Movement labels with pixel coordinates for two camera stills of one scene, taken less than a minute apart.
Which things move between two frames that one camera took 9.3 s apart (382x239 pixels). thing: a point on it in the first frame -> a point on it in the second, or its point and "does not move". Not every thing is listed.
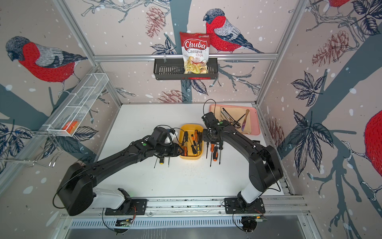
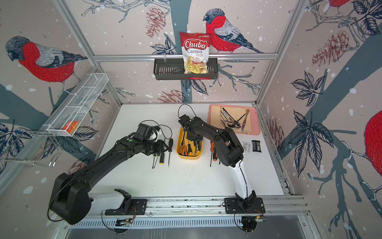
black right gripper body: x=207 y=136 -> x=195 y=139
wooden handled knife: x=247 y=111 does not move
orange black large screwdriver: x=212 y=146 does not move
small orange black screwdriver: x=215 y=153 does not move
